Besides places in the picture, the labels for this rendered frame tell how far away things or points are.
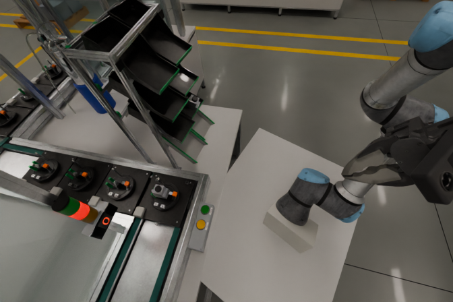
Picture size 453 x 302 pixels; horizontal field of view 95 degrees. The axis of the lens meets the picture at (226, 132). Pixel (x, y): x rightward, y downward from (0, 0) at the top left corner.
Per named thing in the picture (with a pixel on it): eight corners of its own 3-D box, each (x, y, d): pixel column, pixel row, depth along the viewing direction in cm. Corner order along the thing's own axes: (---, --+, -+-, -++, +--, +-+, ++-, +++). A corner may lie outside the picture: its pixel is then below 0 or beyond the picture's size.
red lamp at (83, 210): (92, 205, 71) (83, 201, 67) (83, 221, 68) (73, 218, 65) (80, 203, 72) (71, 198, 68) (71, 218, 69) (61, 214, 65)
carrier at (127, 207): (153, 172, 117) (144, 162, 107) (133, 216, 104) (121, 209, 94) (115, 165, 122) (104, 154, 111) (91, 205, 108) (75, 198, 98)
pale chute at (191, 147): (203, 145, 121) (207, 143, 118) (193, 164, 115) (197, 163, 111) (165, 114, 111) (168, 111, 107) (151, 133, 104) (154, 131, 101)
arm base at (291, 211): (305, 215, 101) (316, 199, 99) (305, 231, 87) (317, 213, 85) (278, 197, 105) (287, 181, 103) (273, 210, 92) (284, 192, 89)
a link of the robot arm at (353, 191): (317, 194, 98) (399, 88, 70) (348, 214, 93) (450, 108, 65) (312, 209, 89) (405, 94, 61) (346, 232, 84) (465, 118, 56)
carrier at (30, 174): (79, 158, 126) (65, 147, 116) (52, 196, 113) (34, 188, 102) (47, 151, 130) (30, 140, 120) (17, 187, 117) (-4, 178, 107)
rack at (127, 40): (197, 126, 146) (162, 2, 81) (179, 173, 126) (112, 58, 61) (170, 122, 150) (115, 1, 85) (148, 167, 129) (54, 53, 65)
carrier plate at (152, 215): (195, 181, 113) (195, 179, 111) (180, 228, 99) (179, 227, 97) (155, 173, 117) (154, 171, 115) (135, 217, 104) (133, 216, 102)
